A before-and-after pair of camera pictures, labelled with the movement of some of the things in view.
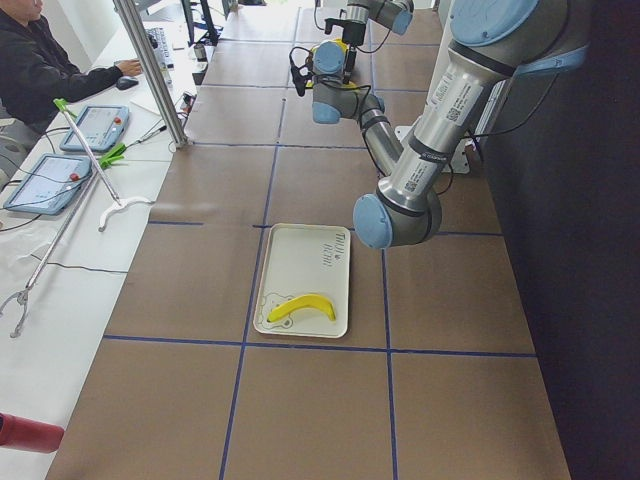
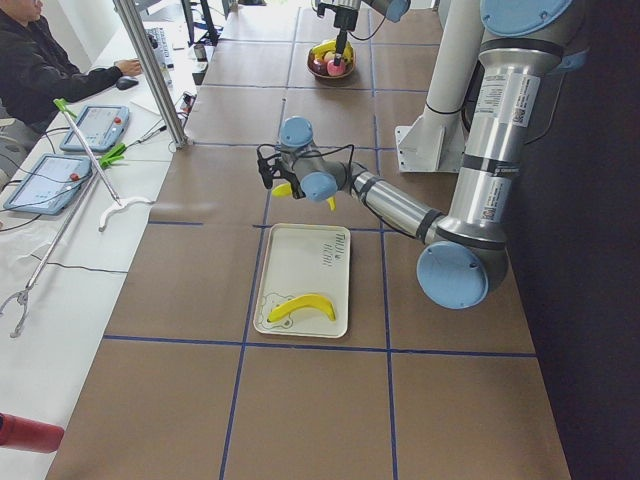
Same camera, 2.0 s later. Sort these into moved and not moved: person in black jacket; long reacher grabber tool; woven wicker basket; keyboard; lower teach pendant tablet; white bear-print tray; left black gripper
Moved: woven wicker basket; left black gripper
Not moved: person in black jacket; white bear-print tray; long reacher grabber tool; lower teach pendant tablet; keyboard
